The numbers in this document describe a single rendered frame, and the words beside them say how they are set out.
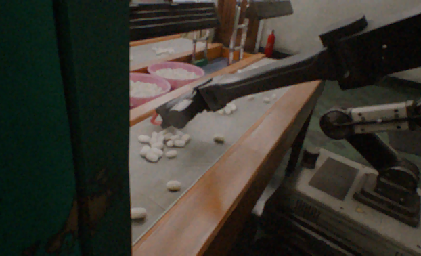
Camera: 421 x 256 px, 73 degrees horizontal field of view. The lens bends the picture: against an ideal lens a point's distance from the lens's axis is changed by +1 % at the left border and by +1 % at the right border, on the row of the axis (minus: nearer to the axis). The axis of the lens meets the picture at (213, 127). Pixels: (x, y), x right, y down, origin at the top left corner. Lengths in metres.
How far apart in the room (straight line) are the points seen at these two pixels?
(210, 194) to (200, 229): 0.10
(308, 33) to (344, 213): 4.55
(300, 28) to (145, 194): 5.07
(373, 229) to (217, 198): 0.71
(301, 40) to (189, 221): 5.12
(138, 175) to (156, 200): 0.10
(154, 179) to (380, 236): 0.83
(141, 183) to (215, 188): 0.17
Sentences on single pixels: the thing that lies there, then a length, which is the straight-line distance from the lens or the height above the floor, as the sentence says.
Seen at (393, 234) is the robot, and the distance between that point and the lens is 1.23.
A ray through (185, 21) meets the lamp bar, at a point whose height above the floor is 1.07.
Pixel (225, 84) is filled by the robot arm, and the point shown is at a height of 0.96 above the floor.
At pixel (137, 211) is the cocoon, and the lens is 0.60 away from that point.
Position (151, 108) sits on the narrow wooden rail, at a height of 0.76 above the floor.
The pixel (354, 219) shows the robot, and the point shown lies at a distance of 1.20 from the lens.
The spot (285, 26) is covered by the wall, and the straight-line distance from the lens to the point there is 5.58.
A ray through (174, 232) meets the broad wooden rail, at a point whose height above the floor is 0.76.
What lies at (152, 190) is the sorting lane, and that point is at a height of 0.74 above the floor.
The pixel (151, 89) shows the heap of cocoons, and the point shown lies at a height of 0.74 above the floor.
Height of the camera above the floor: 1.18
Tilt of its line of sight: 28 degrees down
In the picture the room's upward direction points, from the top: 8 degrees clockwise
